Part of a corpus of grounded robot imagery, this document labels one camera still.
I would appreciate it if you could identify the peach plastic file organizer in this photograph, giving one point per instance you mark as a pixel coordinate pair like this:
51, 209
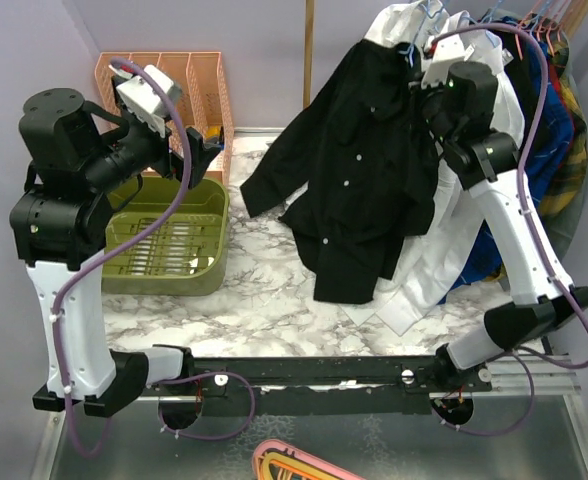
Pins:
204, 105

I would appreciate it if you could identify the wooden rack pole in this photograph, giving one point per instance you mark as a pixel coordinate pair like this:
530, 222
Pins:
308, 51

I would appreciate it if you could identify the white shirt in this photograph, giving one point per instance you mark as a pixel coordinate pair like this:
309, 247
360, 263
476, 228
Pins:
410, 23
430, 264

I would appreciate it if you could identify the blue plaid shirt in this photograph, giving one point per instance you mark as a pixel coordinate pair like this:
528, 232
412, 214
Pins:
552, 134

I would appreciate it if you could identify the yellow plaid shirt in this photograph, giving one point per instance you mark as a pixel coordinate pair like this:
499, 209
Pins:
569, 177

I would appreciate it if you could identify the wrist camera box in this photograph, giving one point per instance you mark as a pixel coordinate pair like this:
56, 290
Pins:
445, 53
141, 99

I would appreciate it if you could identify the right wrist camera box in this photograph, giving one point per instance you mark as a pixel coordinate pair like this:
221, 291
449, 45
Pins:
445, 53

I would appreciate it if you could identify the pink hanger stack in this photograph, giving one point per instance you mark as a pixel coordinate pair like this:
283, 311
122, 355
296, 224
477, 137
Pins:
275, 459

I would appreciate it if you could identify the light blue hanger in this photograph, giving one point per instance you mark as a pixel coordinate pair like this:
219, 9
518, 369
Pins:
411, 51

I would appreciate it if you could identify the black hanging shirt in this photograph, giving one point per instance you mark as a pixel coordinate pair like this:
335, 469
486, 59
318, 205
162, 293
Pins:
517, 94

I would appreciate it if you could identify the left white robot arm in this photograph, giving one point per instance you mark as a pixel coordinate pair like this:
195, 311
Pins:
80, 153

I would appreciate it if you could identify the front white shirt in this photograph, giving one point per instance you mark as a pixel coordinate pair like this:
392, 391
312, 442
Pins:
410, 23

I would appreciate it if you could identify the black mounting rail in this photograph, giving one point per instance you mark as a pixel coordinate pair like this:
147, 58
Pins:
305, 386

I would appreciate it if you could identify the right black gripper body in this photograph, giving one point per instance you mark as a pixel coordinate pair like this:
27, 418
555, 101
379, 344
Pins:
425, 106

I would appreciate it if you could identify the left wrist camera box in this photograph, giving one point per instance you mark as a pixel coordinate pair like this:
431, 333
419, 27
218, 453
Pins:
141, 99

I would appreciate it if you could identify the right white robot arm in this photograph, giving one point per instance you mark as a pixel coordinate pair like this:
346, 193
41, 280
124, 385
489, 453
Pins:
459, 114

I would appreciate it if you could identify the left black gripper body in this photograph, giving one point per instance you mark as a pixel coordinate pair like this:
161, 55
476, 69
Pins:
150, 146

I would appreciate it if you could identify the olive green plastic basin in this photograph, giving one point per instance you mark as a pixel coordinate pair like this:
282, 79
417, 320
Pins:
186, 256

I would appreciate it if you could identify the black shirt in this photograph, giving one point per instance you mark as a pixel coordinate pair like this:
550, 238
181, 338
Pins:
517, 94
356, 172

